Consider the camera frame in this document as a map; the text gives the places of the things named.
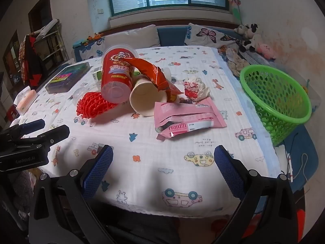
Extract dark flat box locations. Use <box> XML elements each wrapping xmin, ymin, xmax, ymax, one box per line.
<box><xmin>45</xmin><ymin>61</ymin><xmax>91</xmax><ymax>94</ymax></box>

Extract large butterfly pillow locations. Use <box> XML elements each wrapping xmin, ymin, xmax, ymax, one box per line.
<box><xmin>185</xmin><ymin>23</ymin><xmax>244</xmax><ymax>47</ymax></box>

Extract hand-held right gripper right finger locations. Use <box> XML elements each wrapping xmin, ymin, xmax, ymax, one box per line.
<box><xmin>214</xmin><ymin>145</ymin><xmax>297</xmax><ymax>244</ymax></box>

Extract cow plush toy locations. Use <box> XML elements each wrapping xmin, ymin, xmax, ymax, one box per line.
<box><xmin>234</xmin><ymin>23</ymin><xmax>262</xmax><ymax>53</ymax></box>

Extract beige baby garment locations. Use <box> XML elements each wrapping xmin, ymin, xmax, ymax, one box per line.
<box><xmin>225</xmin><ymin>47</ymin><xmax>252</xmax><ymax>78</ymax></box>

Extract red black hanging clothes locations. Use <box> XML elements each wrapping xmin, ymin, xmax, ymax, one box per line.
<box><xmin>19</xmin><ymin>32</ymin><xmax>46</xmax><ymax>87</ymax></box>

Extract white paper cup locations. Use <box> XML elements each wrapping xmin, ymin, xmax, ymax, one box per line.
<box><xmin>129</xmin><ymin>77</ymin><xmax>168</xmax><ymax>117</ymax></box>

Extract colourful pinwheel decoration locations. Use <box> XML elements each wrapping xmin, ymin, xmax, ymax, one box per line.
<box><xmin>226</xmin><ymin>0</ymin><xmax>243</xmax><ymax>24</ymax></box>

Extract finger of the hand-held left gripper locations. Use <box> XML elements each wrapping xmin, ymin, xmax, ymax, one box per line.
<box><xmin>22</xmin><ymin>125</ymin><xmax>70</xmax><ymax>149</ymax></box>
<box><xmin>10</xmin><ymin>119</ymin><xmax>46</xmax><ymax>139</ymax></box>

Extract black cable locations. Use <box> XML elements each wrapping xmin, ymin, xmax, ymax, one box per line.
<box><xmin>286</xmin><ymin>132</ymin><xmax>297</xmax><ymax>173</ymax></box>

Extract beige pillow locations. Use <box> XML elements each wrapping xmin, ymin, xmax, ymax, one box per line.
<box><xmin>104</xmin><ymin>25</ymin><xmax>161</xmax><ymax>54</ymax></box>

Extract blue cushion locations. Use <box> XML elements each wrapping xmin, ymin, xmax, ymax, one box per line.
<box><xmin>274</xmin><ymin>124</ymin><xmax>319</xmax><ymax>194</ymax></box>

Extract metal shelf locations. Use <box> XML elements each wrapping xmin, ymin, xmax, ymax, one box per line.
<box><xmin>33</xmin><ymin>19</ymin><xmax>70</xmax><ymax>64</ymax></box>

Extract red chip bag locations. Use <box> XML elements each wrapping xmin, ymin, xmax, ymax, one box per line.
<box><xmin>119</xmin><ymin>57</ymin><xmax>186</xmax><ymax>97</ymax></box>

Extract small butterfly pillow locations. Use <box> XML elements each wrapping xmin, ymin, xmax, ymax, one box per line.
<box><xmin>74</xmin><ymin>37</ymin><xmax>106</xmax><ymax>61</ymax></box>

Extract green plastic basket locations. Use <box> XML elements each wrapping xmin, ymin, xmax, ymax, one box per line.
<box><xmin>239</xmin><ymin>65</ymin><xmax>312</xmax><ymax>146</ymax></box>

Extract pink plush toy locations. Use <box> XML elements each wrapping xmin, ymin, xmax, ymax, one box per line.
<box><xmin>256</xmin><ymin>43</ymin><xmax>278</xmax><ymax>60</ymax></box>

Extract person's left hand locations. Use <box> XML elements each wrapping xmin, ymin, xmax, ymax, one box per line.
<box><xmin>10</xmin><ymin>170</ymin><xmax>36</xmax><ymax>219</ymax></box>

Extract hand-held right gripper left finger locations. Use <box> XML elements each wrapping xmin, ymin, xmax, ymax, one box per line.
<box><xmin>28</xmin><ymin>144</ymin><xmax>114</xmax><ymax>244</ymax></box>

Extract pink snack packet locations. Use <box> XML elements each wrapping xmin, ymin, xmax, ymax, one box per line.
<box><xmin>154</xmin><ymin>97</ymin><xmax>227</xmax><ymax>141</ymax></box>

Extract printed blanket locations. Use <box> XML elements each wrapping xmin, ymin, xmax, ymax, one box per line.
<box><xmin>10</xmin><ymin>46</ymin><xmax>281</xmax><ymax>215</ymax></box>

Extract blue dotted cloth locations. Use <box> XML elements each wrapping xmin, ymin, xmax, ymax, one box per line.
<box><xmin>240</xmin><ymin>51</ymin><xmax>270</xmax><ymax>66</ymax></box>

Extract peach tissue pack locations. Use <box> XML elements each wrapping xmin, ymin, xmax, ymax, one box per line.
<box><xmin>14</xmin><ymin>89</ymin><xmax>38</xmax><ymax>114</ymax></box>

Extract white red wrapper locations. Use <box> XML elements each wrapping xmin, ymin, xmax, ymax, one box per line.
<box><xmin>183</xmin><ymin>77</ymin><xmax>211</xmax><ymax>101</ymax></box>

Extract clear plastic cup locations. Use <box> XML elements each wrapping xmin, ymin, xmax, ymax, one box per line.
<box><xmin>68</xmin><ymin>83</ymin><xmax>99</xmax><ymax>101</ymax></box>

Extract white cord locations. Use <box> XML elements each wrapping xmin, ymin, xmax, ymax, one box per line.
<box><xmin>292</xmin><ymin>152</ymin><xmax>309</xmax><ymax>181</ymax></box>

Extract green white drink carton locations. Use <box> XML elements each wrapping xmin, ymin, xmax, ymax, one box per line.
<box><xmin>91</xmin><ymin>66</ymin><xmax>103</xmax><ymax>81</ymax></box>

